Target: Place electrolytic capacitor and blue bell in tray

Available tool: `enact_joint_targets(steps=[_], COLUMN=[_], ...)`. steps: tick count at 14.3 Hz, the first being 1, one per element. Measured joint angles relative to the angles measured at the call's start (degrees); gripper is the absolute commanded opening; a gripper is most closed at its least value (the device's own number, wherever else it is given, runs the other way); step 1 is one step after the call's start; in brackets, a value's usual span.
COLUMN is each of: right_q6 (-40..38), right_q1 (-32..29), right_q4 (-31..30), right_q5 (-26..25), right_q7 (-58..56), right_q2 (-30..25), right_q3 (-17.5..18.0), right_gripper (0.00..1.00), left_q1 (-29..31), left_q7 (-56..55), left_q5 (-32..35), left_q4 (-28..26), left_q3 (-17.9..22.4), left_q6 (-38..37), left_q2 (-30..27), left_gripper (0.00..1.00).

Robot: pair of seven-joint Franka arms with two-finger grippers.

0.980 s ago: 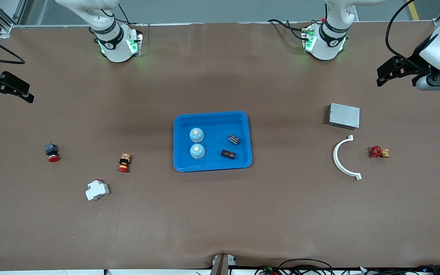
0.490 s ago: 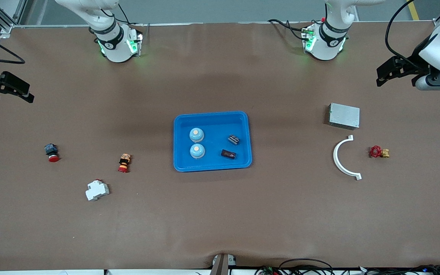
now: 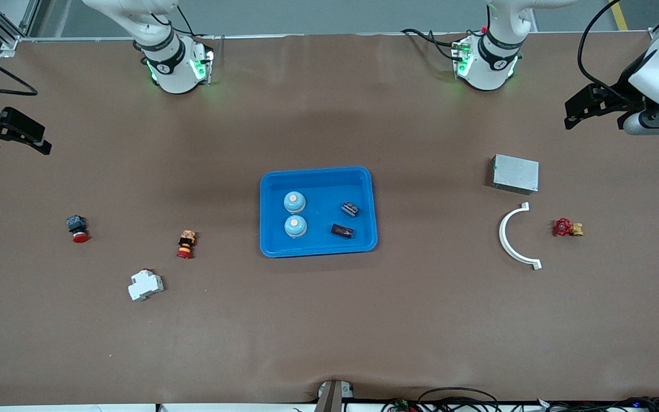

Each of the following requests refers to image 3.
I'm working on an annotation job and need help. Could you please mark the blue plastic tray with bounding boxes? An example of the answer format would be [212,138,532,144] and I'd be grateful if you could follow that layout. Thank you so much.
[259,166,379,259]

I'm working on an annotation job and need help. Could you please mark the grey metal box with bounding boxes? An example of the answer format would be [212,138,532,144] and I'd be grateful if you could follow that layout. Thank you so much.
[491,153,540,195]

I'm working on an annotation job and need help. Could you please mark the red push button black body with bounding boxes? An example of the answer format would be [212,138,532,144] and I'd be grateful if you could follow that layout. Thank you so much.
[66,215,90,244]

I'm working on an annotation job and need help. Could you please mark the white circuit breaker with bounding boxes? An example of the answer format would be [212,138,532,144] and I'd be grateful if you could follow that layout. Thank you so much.
[128,268,165,302]

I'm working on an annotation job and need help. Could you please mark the brown table mat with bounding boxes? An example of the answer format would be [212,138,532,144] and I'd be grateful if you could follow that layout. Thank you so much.
[0,31,659,407]

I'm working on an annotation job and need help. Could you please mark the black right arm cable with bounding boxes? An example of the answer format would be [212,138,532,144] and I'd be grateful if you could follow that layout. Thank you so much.
[0,43,39,97]

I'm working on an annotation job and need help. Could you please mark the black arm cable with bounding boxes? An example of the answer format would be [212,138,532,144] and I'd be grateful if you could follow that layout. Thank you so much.
[0,43,39,97]
[577,0,630,99]

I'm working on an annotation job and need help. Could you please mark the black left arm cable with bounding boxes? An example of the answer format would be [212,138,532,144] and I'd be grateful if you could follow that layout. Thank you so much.
[577,0,630,99]

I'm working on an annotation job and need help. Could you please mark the aluminium frame profile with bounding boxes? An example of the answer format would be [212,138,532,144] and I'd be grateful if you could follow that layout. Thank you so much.
[0,0,42,58]

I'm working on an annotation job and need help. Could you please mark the red handle brass valve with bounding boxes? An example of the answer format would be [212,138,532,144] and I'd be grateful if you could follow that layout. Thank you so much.
[553,217,585,238]

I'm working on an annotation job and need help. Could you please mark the metal base bracket green light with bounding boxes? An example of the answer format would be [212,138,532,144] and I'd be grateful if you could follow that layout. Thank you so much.
[451,35,474,78]
[191,47,216,86]

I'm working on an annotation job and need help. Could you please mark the white curved plastic bracket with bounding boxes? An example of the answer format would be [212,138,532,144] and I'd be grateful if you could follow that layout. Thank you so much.
[498,201,543,271]

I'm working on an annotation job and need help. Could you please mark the black left base cables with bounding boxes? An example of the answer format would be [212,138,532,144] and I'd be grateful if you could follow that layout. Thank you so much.
[401,27,463,61]

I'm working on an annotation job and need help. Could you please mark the black base cables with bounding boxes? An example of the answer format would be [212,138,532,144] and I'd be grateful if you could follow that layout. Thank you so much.
[161,3,219,43]
[401,27,463,61]

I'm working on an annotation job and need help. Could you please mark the black right base cables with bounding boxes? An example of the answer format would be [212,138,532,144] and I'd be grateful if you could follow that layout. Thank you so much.
[161,3,219,43]

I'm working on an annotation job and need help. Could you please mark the orange red emergency stop switch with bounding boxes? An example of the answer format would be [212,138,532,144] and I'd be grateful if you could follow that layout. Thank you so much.
[177,230,198,259]

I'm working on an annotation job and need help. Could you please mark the black cable bundle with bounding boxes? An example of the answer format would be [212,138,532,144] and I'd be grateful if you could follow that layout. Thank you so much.
[381,387,659,412]

